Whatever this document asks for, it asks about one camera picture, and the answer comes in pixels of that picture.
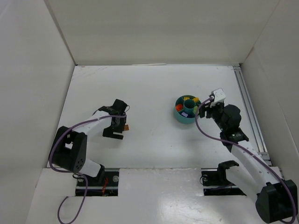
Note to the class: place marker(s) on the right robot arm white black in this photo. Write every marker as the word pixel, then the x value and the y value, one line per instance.
pixel 275 199

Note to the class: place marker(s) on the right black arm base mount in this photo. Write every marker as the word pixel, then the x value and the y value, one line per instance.
pixel 214 181

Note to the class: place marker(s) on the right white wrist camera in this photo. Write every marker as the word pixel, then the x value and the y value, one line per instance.
pixel 217 96

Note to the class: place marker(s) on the teal round divided container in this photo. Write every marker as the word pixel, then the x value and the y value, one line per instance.
pixel 185 109

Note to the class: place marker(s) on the orange cone lego piece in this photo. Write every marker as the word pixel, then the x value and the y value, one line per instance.
pixel 179 107

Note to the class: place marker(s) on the aluminium rail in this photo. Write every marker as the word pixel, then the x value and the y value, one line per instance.
pixel 258 137

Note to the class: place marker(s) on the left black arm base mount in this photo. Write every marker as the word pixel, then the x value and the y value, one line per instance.
pixel 104 184

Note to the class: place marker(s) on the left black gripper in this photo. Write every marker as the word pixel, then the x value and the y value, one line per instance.
pixel 114 132

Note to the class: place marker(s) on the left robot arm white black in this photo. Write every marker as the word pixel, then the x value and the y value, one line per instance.
pixel 69 149

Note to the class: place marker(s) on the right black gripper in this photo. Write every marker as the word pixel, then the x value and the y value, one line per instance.
pixel 208 111

